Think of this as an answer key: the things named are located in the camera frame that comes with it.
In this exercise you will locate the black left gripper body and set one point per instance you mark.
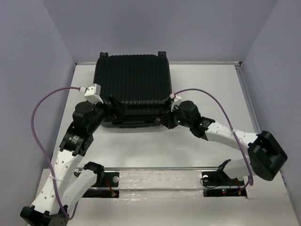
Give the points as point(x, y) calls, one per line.
point(100, 111)

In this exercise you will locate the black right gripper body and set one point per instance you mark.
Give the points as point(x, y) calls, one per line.
point(176, 118)

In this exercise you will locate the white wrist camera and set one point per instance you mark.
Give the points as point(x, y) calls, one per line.
point(175, 101)
point(92, 93)

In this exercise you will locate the black ribbed hard suitcase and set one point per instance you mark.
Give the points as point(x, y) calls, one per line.
point(142, 82)

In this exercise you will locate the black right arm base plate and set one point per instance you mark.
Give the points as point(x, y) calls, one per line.
point(220, 185)

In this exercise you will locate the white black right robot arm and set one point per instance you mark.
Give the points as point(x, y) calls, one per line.
point(262, 155)

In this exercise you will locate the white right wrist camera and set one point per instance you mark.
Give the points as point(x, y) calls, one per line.
point(175, 101)

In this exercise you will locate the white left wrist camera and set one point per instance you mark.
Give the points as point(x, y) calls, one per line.
point(92, 93)

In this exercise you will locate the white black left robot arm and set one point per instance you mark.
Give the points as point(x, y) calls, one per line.
point(57, 202)

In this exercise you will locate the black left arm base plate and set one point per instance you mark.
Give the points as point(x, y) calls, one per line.
point(108, 187)

